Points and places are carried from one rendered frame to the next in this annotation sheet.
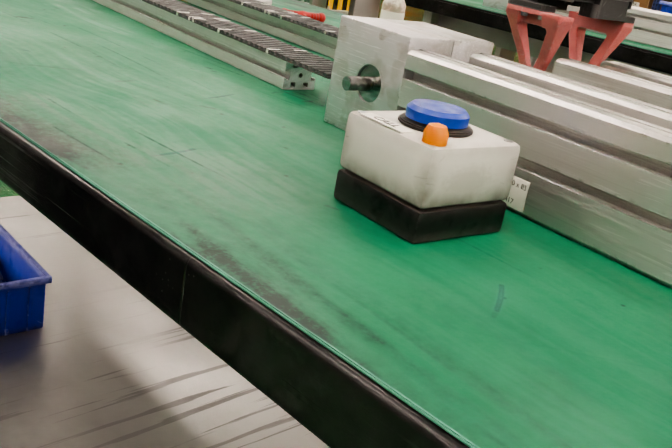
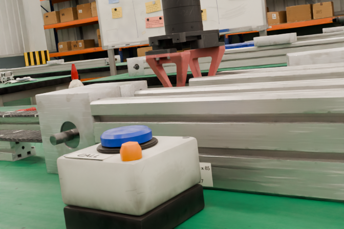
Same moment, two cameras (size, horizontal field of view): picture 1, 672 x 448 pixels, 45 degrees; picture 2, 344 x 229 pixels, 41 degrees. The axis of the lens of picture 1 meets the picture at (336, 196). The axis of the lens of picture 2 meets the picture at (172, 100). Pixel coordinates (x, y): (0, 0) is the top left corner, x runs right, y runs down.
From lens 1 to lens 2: 0.15 m
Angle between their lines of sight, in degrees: 17
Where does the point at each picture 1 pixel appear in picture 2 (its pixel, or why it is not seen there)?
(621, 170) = (273, 130)
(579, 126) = (230, 110)
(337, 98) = (51, 153)
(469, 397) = not seen: outside the picture
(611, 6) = (208, 38)
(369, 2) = not seen: hidden behind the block
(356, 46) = (52, 112)
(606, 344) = not seen: outside the picture
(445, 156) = (144, 165)
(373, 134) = (81, 169)
